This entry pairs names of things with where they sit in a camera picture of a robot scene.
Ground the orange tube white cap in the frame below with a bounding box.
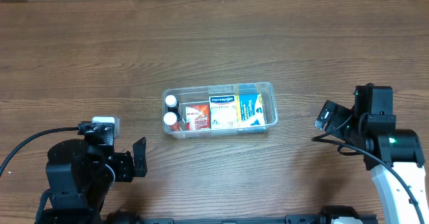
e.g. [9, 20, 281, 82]
[163, 112, 182, 131]

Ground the clear plastic container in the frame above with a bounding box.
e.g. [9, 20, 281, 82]
[162, 82, 279, 138]

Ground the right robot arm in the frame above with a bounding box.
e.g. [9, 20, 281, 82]
[313, 83, 428, 223]

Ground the red white carton box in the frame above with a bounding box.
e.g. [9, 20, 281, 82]
[185, 103, 211, 131]

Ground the blue yellow VapoDrops box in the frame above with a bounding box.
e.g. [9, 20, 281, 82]
[236, 94, 265, 127]

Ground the white Hansaplast plaster box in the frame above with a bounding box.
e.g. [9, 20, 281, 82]
[209, 95, 238, 129]

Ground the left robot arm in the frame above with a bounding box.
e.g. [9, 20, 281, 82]
[35, 137, 147, 223]

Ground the black bottle white cap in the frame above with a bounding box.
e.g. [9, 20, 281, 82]
[164, 95, 182, 121]

